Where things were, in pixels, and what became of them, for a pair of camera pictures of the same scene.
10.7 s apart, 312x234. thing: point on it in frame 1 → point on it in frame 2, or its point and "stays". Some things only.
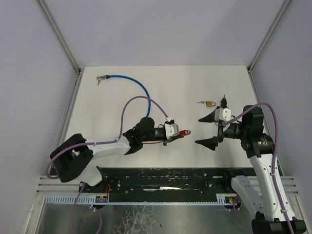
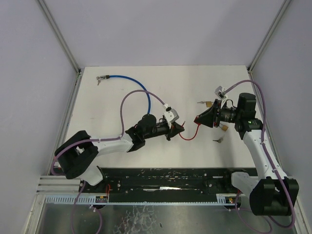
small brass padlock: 209,104 stays
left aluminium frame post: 58,31 stays
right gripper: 220,131 → 217,115
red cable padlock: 182,133 → 194,135
